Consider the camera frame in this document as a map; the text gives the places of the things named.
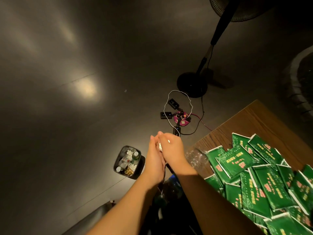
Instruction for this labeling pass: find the person's right hand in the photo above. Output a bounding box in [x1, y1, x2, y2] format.
[156, 131, 187, 167]

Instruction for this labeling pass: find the person's left hand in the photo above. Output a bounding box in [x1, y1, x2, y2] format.
[142, 134, 167, 186]

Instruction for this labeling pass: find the clear plastic water bottle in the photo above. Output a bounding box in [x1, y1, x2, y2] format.
[185, 147, 211, 179]

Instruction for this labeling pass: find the pile of green packets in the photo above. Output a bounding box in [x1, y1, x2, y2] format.
[204, 132, 313, 235]

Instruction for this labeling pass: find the person's right forearm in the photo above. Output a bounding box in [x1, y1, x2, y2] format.
[169, 159, 265, 235]

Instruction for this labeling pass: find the person's left forearm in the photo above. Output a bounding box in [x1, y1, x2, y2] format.
[88, 179, 162, 235]

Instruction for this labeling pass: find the black trash bin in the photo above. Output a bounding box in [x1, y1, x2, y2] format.
[113, 145, 146, 180]

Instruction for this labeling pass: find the pink power socket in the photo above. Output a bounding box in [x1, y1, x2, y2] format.
[173, 112, 192, 127]

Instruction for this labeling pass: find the black standing fan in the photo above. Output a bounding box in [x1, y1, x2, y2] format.
[177, 0, 275, 98]

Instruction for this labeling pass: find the white cable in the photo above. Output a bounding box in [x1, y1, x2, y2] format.
[168, 89, 194, 125]

